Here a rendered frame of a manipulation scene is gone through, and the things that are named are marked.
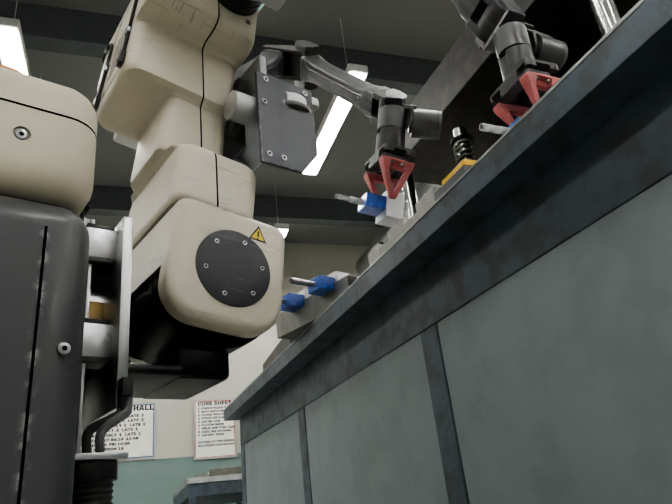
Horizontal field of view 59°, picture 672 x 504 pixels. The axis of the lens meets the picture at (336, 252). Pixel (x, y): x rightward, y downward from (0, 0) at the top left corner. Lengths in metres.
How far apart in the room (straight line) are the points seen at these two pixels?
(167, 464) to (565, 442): 7.49
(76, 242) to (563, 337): 0.49
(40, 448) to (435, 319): 0.59
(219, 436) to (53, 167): 7.64
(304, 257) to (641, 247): 8.58
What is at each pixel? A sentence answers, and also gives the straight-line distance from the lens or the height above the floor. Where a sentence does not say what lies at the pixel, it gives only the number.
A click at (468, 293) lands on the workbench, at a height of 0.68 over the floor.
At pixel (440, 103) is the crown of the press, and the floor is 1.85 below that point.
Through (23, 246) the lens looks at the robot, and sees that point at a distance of 0.51.
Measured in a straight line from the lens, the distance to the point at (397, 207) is 1.13.
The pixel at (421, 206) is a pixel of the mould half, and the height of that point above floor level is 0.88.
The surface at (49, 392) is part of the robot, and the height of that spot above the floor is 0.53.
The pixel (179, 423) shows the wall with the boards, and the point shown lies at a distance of 8.13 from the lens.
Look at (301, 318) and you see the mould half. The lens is 1.28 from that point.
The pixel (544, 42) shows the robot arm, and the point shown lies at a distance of 1.13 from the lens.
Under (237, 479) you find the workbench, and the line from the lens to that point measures 4.88.
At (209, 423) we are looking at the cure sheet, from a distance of 8.13.
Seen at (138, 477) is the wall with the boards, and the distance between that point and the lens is 8.03.
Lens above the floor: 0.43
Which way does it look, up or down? 24 degrees up
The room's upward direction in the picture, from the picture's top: 7 degrees counter-clockwise
